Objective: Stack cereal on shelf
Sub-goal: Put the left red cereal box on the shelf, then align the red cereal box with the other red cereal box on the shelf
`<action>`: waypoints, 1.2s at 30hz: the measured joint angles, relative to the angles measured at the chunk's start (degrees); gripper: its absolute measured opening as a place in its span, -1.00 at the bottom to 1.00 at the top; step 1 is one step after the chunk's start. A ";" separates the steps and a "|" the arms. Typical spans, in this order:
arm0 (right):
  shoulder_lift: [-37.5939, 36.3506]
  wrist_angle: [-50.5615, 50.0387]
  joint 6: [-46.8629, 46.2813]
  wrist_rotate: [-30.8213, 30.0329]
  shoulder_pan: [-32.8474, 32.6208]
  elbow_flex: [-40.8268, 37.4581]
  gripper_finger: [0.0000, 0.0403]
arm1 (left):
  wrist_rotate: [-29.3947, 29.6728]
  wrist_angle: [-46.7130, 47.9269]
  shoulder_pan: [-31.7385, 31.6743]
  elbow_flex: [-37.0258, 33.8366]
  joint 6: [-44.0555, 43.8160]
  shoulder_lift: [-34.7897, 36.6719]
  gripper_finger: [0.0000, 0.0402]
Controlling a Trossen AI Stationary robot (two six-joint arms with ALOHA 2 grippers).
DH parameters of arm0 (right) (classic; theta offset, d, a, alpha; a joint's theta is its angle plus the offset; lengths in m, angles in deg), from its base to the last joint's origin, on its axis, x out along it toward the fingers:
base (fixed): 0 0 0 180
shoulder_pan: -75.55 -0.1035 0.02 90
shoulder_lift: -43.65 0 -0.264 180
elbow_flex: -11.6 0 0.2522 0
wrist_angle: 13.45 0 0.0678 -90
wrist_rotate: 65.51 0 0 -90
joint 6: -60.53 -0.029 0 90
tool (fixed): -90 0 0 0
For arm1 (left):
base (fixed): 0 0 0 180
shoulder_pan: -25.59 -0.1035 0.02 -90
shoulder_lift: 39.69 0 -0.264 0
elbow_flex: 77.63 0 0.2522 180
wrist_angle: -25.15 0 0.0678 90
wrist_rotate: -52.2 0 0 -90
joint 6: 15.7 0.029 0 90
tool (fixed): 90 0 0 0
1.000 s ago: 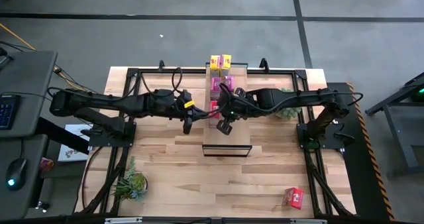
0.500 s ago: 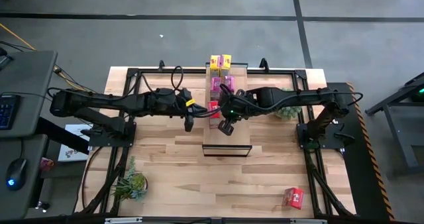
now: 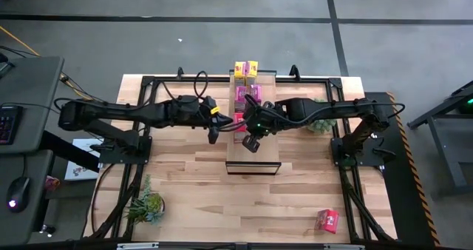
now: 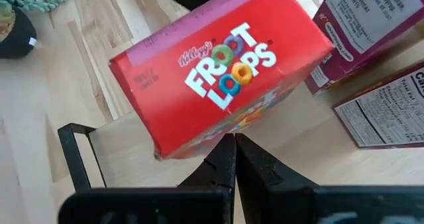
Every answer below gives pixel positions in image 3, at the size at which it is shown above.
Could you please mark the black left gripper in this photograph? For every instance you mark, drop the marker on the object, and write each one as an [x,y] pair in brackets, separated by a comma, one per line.
[192,113]

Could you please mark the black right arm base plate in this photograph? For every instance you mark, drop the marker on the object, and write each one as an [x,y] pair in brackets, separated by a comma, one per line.
[364,159]

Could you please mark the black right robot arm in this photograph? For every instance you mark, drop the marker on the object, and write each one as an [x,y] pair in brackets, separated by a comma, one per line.
[314,107]

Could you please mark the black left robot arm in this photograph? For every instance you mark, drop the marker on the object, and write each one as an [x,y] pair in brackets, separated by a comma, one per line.
[122,113]

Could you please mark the black mat hazard stripe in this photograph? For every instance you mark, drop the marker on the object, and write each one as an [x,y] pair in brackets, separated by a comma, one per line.
[395,191]

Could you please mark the red cereal box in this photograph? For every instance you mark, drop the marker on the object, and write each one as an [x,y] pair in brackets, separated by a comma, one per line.
[327,221]
[238,120]

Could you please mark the yellow tape tag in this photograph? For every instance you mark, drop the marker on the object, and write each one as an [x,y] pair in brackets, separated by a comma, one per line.
[215,110]

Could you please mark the wooden shelf black frame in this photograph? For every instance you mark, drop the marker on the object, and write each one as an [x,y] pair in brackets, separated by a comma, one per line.
[258,155]

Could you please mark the magenta cereal box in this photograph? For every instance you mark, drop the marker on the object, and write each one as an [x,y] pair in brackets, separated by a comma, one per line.
[241,94]
[255,91]

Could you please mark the black frame clamp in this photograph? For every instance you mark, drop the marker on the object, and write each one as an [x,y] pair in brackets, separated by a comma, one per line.
[180,73]
[294,72]

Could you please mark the black computer mouse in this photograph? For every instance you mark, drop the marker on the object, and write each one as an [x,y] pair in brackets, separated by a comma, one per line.
[18,194]

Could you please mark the yellow cereal box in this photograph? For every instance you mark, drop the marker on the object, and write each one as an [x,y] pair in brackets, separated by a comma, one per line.
[252,69]
[239,69]

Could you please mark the black desk support beam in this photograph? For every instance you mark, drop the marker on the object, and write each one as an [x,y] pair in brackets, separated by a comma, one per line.
[66,150]

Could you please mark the black table frame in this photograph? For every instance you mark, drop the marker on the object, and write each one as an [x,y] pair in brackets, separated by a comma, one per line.
[349,191]

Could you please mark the black metal stand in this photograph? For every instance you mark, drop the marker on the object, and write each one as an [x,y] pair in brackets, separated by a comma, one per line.
[451,157]

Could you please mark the white printed box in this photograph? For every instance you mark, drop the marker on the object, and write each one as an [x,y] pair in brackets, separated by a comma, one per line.
[79,168]

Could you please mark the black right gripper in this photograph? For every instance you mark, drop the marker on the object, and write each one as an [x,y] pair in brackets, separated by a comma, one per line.
[264,118]

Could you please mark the grey desk surface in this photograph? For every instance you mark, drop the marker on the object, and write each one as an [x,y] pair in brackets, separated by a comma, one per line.
[26,228]
[33,87]

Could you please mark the black backlit keyboard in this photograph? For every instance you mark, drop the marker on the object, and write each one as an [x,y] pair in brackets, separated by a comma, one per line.
[9,124]

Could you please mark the pale green round plant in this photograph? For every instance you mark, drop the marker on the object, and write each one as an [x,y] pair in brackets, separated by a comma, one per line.
[321,126]

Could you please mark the pink snack packet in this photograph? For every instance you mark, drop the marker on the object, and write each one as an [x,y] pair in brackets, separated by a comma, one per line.
[51,183]

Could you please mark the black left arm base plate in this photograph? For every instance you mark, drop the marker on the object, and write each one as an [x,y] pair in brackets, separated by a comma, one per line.
[111,155]

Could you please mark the spiky green potted plant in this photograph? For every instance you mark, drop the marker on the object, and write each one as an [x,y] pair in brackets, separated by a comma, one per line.
[148,205]

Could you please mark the silver metal bracket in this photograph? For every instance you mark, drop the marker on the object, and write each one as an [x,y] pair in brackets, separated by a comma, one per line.
[137,246]
[343,247]

